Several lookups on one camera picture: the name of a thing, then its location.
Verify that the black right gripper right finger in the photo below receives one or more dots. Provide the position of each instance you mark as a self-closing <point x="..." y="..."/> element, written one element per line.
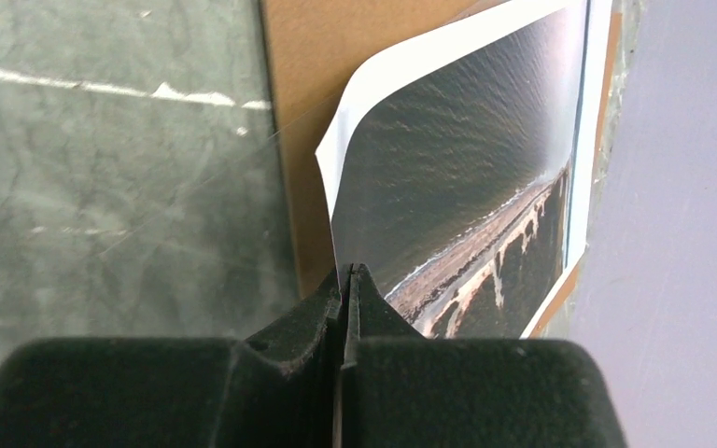
<point x="400" y="389"/>

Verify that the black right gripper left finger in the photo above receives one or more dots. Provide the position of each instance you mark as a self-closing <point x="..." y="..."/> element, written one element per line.
<point x="273" y="389"/>

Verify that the brown frame backing board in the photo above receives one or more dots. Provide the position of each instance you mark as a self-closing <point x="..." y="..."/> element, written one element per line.
<point x="313" y="47"/>

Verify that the black and white photo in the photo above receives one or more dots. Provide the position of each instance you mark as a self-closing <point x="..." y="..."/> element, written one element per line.
<point x="456" y="163"/>

